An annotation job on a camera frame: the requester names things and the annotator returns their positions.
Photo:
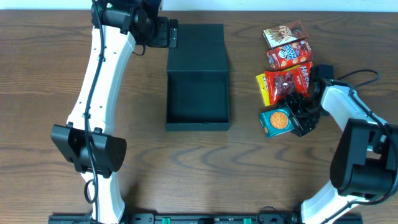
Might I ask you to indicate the teal coconut cookie box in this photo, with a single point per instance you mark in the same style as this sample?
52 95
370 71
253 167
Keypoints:
276 122

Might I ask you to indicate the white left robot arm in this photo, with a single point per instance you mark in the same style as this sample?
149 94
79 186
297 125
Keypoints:
87 139

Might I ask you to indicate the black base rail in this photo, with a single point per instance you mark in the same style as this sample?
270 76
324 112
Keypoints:
150 218

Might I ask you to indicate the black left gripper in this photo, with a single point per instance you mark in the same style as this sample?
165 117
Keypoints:
171 33

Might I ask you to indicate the dark green box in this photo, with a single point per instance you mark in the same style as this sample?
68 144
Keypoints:
198 80

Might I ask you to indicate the yellow Hacks candy bag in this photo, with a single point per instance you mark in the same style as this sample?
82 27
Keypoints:
263 89

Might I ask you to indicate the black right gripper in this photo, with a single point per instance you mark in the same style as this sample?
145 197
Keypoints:
302 114

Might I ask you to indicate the red Hacks candy bag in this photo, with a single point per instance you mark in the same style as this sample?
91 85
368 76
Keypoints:
282 83

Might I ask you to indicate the red Hello Panda box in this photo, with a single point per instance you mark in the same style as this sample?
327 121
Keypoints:
290 55

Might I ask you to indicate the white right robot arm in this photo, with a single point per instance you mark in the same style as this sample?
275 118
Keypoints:
363 170

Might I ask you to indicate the brown Pocky box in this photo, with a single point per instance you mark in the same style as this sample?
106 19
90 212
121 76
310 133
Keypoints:
285 34

